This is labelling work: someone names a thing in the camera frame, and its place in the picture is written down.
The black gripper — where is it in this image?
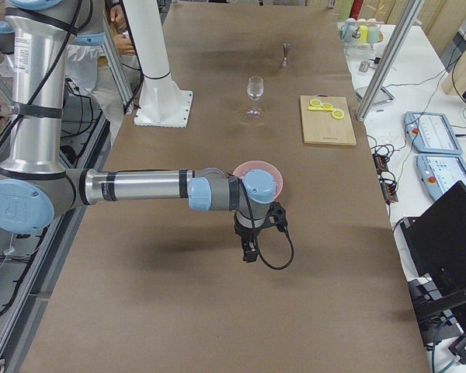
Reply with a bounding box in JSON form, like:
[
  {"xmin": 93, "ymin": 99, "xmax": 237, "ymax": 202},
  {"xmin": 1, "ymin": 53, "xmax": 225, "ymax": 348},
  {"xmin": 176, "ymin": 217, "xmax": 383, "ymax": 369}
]
[{"xmin": 234, "ymin": 211, "xmax": 263, "ymax": 263}]

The steel double jigger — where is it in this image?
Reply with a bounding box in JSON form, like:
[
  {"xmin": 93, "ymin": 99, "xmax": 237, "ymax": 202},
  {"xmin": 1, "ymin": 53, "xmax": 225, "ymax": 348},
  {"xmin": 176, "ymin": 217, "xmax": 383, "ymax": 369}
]
[{"xmin": 281, "ymin": 43, "xmax": 291, "ymax": 68}]

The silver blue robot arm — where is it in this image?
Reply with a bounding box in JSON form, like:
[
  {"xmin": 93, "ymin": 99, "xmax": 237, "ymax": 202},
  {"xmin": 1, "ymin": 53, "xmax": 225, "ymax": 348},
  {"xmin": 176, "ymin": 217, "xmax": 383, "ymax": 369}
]
[{"xmin": 0, "ymin": 1, "xmax": 286, "ymax": 263}]

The pink bowl of ice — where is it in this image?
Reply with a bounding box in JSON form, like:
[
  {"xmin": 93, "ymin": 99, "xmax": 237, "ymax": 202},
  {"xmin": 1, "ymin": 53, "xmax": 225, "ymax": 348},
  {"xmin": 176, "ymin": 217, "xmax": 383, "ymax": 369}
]
[{"xmin": 233, "ymin": 160, "xmax": 283, "ymax": 198}]

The clear wine glass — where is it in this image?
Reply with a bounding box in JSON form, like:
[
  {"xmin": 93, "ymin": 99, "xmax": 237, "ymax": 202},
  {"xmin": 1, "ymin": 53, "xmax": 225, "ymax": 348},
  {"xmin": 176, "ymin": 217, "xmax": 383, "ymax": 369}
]
[{"xmin": 246, "ymin": 75, "xmax": 264, "ymax": 118}]

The orange black connector strip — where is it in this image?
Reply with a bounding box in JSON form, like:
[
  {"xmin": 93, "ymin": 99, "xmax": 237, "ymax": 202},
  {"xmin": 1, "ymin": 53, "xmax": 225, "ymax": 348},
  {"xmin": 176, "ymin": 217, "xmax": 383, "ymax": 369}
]
[{"xmin": 373, "ymin": 153, "xmax": 398, "ymax": 205}]

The bamboo cutting board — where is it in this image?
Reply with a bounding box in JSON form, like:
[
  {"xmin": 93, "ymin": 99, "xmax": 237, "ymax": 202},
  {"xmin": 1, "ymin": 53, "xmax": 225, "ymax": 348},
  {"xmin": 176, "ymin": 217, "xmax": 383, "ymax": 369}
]
[{"xmin": 300, "ymin": 95, "xmax": 356, "ymax": 146}]

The yellow plastic stick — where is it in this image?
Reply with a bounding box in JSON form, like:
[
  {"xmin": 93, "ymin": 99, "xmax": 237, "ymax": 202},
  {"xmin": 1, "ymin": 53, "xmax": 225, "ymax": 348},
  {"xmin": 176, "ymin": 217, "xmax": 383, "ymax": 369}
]
[{"xmin": 307, "ymin": 106, "xmax": 334, "ymax": 112}]

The black computer monitor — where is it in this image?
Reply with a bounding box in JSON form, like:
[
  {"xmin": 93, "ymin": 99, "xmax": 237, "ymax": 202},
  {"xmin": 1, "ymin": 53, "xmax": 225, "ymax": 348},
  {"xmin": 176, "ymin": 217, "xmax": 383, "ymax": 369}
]
[{"xmin": 402, "ymin": 181, "xmax": 466, "ymax": 335}]

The blue teach pendant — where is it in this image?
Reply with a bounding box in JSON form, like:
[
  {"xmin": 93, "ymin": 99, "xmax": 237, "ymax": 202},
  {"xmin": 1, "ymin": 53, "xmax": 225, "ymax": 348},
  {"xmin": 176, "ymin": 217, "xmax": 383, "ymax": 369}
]
[
  {"xmin": 404, "ymin": 111, "xmax": 462, "ymax": 155},
  {"xmin": 416, "ymin": 153, "xmax": 466, "ymax": 201}
]

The small steel cup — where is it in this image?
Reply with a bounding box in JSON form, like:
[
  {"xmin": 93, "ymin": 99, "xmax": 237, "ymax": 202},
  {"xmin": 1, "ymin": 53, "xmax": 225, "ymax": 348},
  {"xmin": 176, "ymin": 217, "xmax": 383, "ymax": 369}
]
[{"xmin": 358, "ymin": 61, "xmax": 370, "ymax": 72}]

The pale blue cup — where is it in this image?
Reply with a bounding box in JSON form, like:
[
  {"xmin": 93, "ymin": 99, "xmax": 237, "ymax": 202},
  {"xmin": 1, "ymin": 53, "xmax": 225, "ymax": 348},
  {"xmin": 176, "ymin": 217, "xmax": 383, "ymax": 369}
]
[{"xmin": 340, "ymin": 18, "xmax": 359, "ymax": 43}]

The person in white clothes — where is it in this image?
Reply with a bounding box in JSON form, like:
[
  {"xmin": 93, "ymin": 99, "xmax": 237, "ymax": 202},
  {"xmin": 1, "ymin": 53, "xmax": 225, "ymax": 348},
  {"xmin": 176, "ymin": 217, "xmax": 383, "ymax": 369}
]
[{"xmin": 65, "ymin": 1, "xmax": 139, "ymax": 144}]

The pale green cup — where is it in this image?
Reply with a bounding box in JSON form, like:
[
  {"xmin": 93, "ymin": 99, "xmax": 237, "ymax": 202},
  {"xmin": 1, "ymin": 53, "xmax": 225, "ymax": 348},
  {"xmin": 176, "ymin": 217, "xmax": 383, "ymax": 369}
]
[{"xmin": 367, "ymin": 25, "xmax": 381, "ymax": 44}]

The wooden plank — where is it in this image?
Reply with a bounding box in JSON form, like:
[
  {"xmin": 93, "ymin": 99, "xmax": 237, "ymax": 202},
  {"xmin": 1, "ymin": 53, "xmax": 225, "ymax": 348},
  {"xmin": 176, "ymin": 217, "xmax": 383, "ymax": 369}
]
[{"xmin": 440, "ymin": 0, "xmax": 466, "ymax": 95}]

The black camera cable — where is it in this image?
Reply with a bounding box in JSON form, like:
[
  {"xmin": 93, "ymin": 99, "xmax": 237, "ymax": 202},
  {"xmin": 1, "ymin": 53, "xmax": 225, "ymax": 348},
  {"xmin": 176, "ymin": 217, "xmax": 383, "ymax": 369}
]
[{"xmin": 256, "ymin": 227, "xmax": 295, "ymax": 270}]

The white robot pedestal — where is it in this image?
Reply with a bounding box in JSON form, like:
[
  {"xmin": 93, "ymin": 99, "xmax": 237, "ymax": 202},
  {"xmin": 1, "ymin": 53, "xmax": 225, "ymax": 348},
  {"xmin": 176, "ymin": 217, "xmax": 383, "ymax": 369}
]
[{"xmin": 122, "ymin": 0, "xmax": 193, "ymax": 128}]

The aluminium frame post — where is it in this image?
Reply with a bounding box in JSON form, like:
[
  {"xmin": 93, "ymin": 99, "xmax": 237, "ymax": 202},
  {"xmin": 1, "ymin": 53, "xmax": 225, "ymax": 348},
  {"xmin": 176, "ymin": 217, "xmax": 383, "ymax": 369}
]
[{"xmin": 356, "ymin": 0, "xmax": 425, "ymax": 122}]

